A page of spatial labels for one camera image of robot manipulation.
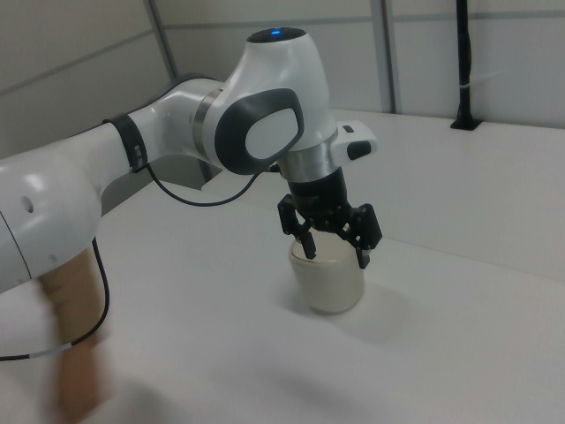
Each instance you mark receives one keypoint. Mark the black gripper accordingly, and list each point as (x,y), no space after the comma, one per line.
(324,199)

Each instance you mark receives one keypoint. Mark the black pole with base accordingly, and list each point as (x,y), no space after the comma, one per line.
(464,66)

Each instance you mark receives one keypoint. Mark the grey partition post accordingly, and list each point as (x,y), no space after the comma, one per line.
(164,40)
(388,53)

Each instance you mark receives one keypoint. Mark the small white trash can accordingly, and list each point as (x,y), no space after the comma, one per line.
(329,282)

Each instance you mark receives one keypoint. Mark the person's forearm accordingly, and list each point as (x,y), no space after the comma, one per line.
(70,300)

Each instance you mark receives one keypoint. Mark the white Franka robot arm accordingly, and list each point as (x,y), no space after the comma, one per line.
(265,88)

